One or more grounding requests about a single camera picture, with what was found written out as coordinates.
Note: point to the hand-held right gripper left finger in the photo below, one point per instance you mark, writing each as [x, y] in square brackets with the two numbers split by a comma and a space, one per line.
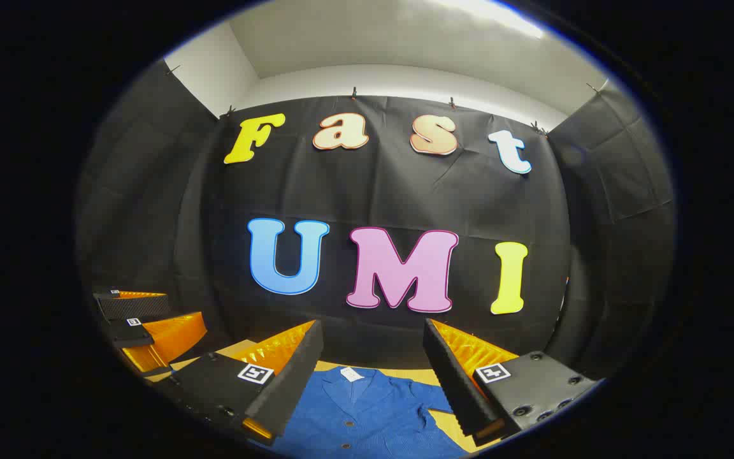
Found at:
[290, 389]

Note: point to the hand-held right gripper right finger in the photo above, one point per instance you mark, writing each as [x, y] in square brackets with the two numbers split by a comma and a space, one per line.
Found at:
[453, 389]

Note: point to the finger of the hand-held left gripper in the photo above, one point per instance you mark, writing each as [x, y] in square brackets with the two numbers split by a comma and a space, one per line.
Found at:
[131, 307]
[128, 335]

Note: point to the blue button jacket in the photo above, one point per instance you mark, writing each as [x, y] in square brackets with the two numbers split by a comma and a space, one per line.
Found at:
[367, 414]

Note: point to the black backdrop cloth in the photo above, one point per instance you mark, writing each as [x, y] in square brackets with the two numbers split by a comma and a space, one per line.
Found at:
[373, 191]

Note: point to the row of small cloth clips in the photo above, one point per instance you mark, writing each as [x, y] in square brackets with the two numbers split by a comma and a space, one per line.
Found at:
[354, 94]

